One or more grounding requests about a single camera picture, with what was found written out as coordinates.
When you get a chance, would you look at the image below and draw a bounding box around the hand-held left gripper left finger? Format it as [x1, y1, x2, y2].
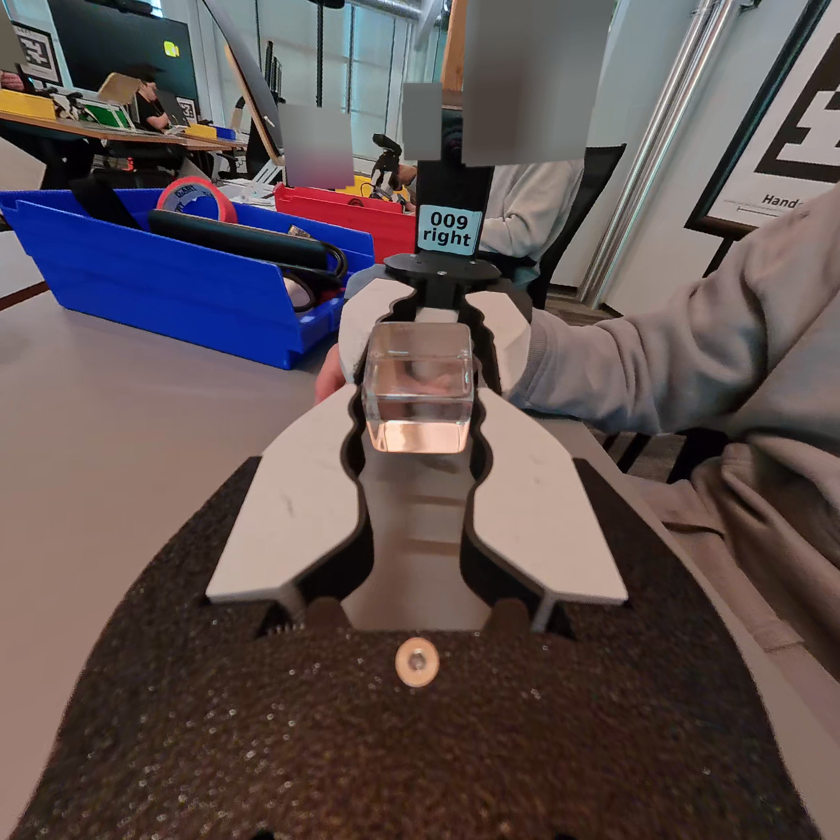
[206, 388, 375, 605]

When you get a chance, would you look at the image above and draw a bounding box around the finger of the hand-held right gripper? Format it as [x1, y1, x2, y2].
[462, 290, 534, 395]
[338, 280, 418, 388]

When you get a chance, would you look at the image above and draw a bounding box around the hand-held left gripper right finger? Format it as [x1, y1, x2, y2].
[462, 390, 628, 606]

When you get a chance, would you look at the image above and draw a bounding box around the black cable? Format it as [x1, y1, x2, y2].
[283, 243, 350, 312]

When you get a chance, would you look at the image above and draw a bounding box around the clear colourless cube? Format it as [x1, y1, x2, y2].
[361, 323, 477, 455]

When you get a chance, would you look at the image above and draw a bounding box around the blue plastic bin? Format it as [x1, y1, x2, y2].
[0, 188, 378, 371]

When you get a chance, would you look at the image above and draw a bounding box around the person's right forearm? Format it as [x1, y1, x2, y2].
[506, 184, 840, 441]

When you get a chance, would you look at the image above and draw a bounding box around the grey desk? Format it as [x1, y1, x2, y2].
[0, 230, 788, 840]

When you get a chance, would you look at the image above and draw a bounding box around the person's right hand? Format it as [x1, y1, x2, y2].
[313, 344, 347, 404]

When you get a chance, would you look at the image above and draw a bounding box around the red plastic bin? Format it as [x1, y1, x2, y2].
[273, 184, 418, 265]

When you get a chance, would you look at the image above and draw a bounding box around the black office chair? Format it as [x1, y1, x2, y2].
[528, 142, 628, 311]

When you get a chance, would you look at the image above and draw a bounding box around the red tape roll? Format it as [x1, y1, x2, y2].
[157, 178, 240, 225]

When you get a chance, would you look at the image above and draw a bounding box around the person's grey hoodie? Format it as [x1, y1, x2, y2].
[650, 434, 840, 683]

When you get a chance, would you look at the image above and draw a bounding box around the small black flat item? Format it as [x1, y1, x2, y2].
[71, 172, 148, 231]

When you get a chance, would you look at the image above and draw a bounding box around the dark computer monitor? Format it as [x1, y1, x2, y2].
[46, 0, 200, 103]

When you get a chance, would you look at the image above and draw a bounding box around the yellow storage bin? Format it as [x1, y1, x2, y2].
[0, 88, 60, 123]

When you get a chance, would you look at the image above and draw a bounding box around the small marker poster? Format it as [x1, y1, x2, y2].
[11, 21, 64, 82]

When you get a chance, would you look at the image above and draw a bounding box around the square marker wall poster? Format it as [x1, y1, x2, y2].
[686, 0, 840, 242]

